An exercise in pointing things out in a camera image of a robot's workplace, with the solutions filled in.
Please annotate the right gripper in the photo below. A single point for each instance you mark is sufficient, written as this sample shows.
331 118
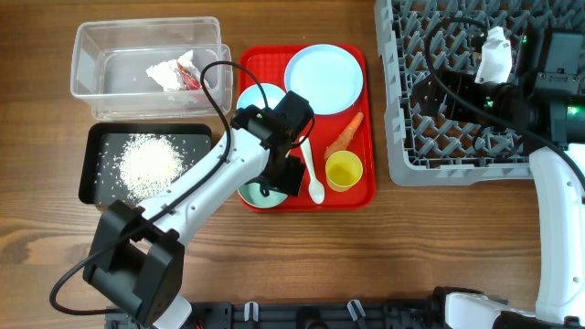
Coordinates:
434 95

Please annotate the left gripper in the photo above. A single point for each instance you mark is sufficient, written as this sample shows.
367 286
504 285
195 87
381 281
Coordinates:
292 182

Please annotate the green bowl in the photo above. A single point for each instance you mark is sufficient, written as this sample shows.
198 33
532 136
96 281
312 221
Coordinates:
252 196

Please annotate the orange carrot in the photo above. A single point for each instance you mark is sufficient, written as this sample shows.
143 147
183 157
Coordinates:
345 137

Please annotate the light blue bowl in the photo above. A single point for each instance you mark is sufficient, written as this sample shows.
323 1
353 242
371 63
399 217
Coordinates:
252 96

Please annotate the red foil wrapper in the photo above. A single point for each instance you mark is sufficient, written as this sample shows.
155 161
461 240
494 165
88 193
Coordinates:
189 76

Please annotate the white rice pile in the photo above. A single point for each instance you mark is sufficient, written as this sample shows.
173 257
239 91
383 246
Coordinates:
134 166

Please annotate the white napkin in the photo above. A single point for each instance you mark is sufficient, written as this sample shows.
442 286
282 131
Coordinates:
166 74

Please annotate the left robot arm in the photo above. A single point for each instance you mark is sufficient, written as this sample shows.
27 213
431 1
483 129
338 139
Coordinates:
137 254

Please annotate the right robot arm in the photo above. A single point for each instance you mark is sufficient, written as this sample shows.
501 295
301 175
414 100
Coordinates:
536 95

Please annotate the grey dishwasher rack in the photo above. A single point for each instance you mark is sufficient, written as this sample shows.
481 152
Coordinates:
436 151

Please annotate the white plastic spoon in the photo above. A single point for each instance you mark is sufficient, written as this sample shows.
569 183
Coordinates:
315 188

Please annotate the yellow cup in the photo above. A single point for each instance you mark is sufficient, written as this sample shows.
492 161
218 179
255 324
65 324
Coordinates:
343 170

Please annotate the light blue plate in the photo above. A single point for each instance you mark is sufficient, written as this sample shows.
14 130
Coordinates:
327 76

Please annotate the red serving tray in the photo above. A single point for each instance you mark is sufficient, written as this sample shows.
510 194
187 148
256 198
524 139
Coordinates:
268 64

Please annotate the black plastic tray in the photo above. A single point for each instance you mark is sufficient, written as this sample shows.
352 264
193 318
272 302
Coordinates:
200 132

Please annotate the clear plastic bin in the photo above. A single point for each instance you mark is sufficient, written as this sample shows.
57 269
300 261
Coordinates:
110 58

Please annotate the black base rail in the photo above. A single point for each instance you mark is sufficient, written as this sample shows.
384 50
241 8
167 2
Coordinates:
348 315

